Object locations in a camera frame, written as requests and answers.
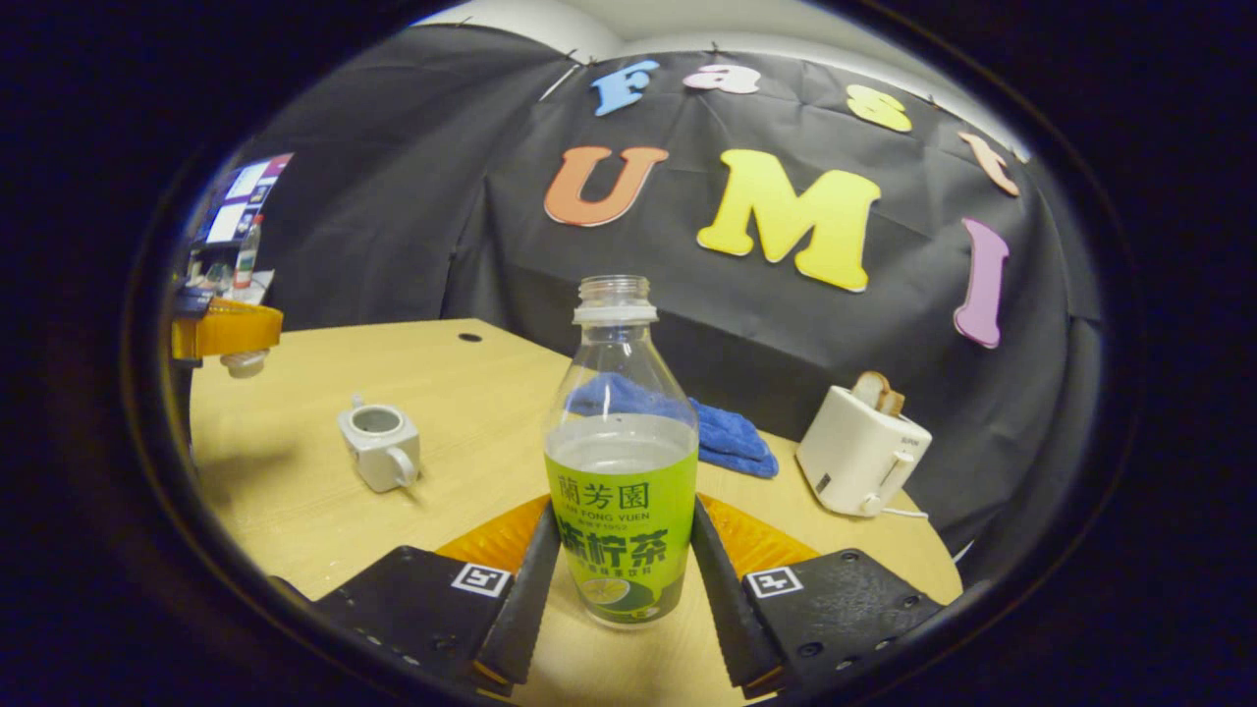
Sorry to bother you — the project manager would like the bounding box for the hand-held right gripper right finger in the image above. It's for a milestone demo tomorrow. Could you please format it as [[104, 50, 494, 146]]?
[[690, 493, 946, 700]]

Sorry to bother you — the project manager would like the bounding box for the computer monitor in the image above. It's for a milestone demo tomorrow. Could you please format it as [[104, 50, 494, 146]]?
[[196, 152, 295, 246]]

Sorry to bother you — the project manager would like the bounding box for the bread slice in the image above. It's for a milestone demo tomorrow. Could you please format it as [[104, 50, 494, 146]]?
[[850, 371, 906, 417]]

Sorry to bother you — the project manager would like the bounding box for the black backdrop cloth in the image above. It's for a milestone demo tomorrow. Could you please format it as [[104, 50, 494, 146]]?
[[211, 25, 1106, 580]]

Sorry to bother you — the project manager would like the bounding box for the white toaster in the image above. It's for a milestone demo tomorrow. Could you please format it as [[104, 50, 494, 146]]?
[[794, 385, 933, 518]]

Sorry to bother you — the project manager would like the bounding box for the white ceramic teacup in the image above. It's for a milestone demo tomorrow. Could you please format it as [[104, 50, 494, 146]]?
[[337, 395, 423, 494]]

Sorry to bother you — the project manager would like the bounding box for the red label water bottle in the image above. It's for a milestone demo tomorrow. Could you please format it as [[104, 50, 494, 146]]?
[[232, 214, 264, 300]]

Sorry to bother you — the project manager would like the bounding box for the blue towel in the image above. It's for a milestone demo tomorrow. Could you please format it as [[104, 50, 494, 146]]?
[[568, 373, 781, 480]]

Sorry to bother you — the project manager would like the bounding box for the green label water bottle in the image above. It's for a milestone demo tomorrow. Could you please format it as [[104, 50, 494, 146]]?
[[544, 275, 700, 627]]

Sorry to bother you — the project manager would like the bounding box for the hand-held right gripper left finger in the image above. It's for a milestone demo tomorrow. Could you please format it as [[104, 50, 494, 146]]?
[[312, 493, 563, 698]]

